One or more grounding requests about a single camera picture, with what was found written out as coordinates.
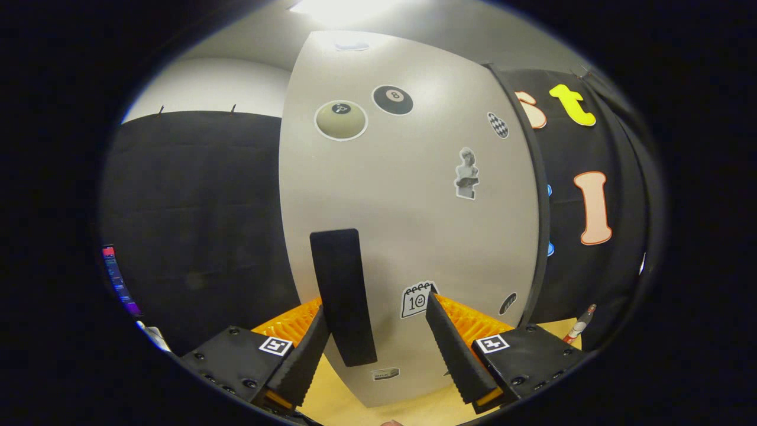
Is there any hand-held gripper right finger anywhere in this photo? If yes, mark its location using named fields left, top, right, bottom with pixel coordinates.
left=426, top=292, right=586, bottom=409

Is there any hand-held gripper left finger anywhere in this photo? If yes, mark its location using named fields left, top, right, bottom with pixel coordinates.
left=180, top=298, right=331, bottom=412

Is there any black door handle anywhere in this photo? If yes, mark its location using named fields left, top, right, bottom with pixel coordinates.
left=310, top=228, right=378, bottom=367

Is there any grey shoe cabinet door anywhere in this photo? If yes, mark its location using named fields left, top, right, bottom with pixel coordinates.
left=278, top=31, right=542, bottom=408

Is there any dark grey shoe cabinet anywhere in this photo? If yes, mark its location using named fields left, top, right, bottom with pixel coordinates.
left=485, top=62, right=552, bottom=332

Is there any red and white bottle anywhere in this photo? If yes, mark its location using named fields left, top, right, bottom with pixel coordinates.
left=562, top=304, right=597, bottom=345

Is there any black backdrop cloth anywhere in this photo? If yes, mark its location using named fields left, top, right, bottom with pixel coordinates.
left=101, top=65, right=657, bottom=356

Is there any colourful screen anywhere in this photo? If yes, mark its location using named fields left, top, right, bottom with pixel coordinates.
left=102, top=244, right=143, bottom=317

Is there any large ceiling light panel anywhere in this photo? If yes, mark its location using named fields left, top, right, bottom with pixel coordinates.
left=289, top=0, right=403, bottom=24

